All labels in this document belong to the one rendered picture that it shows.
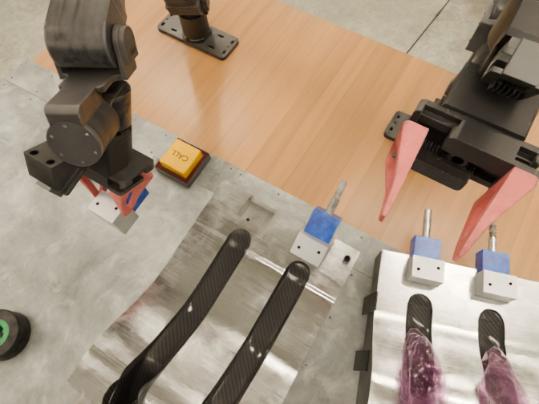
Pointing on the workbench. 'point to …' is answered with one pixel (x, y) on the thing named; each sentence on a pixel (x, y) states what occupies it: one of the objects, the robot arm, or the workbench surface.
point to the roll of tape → (13, 333)
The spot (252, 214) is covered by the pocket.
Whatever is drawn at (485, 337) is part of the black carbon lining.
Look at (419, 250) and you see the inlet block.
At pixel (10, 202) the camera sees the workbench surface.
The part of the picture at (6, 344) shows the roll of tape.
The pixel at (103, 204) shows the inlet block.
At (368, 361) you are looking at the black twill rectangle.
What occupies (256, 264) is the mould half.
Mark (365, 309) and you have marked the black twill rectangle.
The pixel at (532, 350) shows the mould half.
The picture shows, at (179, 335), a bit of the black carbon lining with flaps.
